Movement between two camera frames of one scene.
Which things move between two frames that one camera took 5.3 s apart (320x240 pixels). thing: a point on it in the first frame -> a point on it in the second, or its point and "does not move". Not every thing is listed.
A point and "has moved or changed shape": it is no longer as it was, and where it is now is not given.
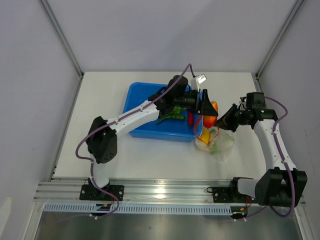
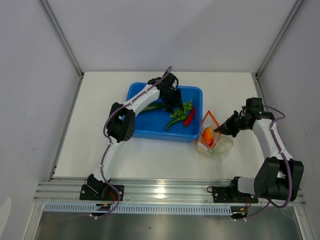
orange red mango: x=210 y=121 -> x=208 y=135
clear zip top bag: x=213 y=140 has moved or changed shape
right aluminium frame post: x=296 y=7 does not move
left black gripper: x=207 y=108 -> x=177 y=103
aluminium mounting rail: x=149 y=190 does not move
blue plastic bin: x=177 y=130 does not move
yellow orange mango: x=205 y=135 -> x=200 y=149
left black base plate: x=91 y=192 does not move
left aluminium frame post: x=46 y=6 does not move
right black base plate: x=230 y=195 does not move
